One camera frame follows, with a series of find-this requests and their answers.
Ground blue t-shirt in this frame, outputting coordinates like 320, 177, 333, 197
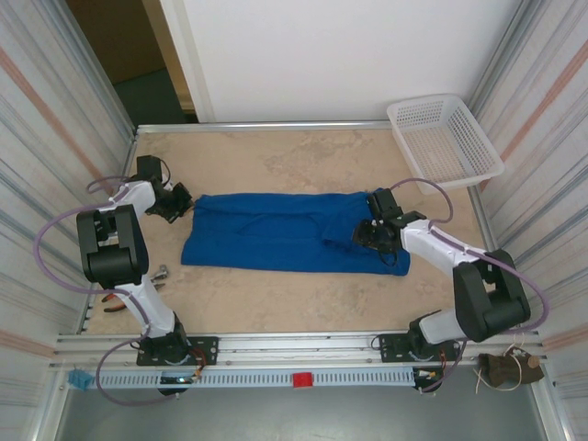
180, 190, 412, 277

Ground white plastic basket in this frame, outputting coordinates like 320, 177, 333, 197
386, 94, 505, 197

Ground black controller board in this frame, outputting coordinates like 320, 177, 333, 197
412, 367, 445, 395
158, 374, 203, 397

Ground brown wooden door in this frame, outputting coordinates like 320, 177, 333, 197
66, 0, 192, 114

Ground brown cloth pouch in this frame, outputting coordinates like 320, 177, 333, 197
475, 346, 547, 394

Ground blue tape piece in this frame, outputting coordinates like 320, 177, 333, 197
67, 369, 96, 392

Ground red-handled pliers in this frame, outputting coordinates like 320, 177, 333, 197
101, 264, 171, 314

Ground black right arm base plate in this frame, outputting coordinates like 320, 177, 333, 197
377, 333, 463, 364

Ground aluminium table frame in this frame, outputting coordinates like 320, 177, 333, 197
75, 119, 520, 334

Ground white door frame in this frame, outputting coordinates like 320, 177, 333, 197
158, 0, 217, 124

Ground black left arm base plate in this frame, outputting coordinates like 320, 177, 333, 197
136, 336, 220, 368

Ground aluminium mounting rail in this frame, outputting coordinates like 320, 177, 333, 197
53, 323, 552, 368

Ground white slotted cable duct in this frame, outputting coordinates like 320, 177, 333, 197
86, 367, 417, 390

